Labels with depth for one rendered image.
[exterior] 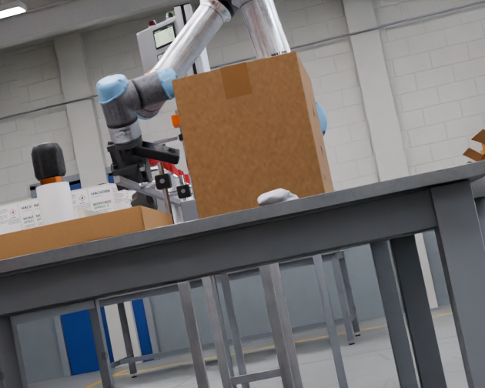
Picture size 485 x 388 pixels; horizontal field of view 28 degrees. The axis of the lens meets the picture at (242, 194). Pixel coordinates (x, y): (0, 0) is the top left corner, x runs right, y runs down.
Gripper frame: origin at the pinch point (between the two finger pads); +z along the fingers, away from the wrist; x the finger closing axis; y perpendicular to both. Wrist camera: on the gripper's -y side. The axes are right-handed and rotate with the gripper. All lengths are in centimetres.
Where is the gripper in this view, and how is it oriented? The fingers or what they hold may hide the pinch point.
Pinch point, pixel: (156, 209)
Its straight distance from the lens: 241.2
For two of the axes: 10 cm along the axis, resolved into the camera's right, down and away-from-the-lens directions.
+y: -9.8, 2.0, 0.7
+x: 0.3, 4.3, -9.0
